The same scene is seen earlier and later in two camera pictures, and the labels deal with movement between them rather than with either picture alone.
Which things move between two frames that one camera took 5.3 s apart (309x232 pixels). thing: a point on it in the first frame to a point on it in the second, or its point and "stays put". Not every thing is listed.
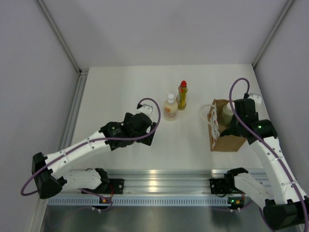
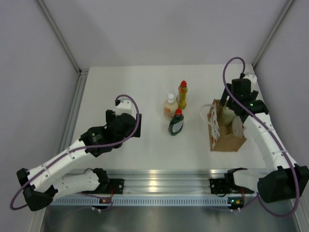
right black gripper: [233, 126] to [223, 100]
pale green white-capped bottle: [227, 114] stays put
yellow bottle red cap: [181, 98] stays put
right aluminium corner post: [273, 32] stays put
